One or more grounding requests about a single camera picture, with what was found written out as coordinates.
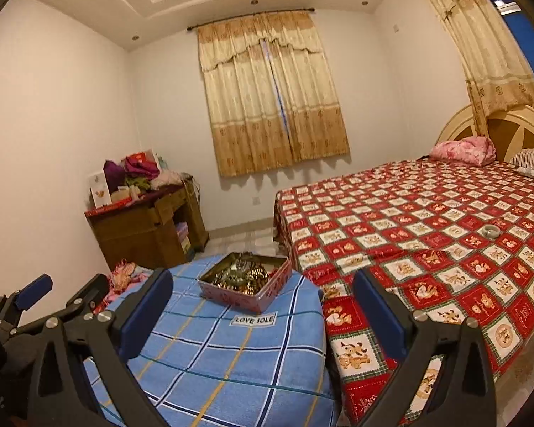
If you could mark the red gift box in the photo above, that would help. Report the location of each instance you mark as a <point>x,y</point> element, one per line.
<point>140,159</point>

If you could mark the pile of clothes on desk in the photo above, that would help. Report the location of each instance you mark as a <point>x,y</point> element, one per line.
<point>147,173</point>

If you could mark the beige patterned curtain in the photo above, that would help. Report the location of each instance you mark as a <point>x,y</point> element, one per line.
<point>494,53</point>
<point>276,111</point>

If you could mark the brown wooden desk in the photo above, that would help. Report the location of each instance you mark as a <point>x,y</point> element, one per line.
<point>138,235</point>

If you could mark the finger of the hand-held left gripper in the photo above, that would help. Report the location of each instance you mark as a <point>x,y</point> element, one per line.
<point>35,292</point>
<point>91,291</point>

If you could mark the flat red box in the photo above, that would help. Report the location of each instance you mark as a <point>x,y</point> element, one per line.
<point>107,208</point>

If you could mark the purple boxes inside desk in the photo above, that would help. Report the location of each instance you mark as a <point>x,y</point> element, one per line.
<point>183,238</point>

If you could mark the dark curtain rod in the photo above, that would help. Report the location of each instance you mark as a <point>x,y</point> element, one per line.
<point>231,21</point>

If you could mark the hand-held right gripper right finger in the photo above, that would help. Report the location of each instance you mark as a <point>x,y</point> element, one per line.
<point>380,316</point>

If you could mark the small round grey object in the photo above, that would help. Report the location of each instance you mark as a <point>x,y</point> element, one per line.
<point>490,230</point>

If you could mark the pink clothes pile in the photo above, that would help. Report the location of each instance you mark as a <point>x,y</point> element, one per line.
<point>122,275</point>

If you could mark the white printed box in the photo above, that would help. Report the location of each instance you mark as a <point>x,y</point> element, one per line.
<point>100,189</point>

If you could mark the pink metal tin box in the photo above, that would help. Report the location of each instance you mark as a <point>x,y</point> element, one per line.
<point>267,296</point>

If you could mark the blue plaid cloth covered stool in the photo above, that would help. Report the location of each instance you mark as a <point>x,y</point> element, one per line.
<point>231,356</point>

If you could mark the cream wooden headboard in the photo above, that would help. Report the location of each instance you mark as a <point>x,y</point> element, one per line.
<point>516,131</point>

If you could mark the bed with red patterned cover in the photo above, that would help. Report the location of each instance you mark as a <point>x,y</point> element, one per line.
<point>427,240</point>

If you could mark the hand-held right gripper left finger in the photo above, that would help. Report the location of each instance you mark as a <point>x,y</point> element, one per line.
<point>147,311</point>

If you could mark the pink blanket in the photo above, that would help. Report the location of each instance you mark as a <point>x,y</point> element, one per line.
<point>465,149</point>

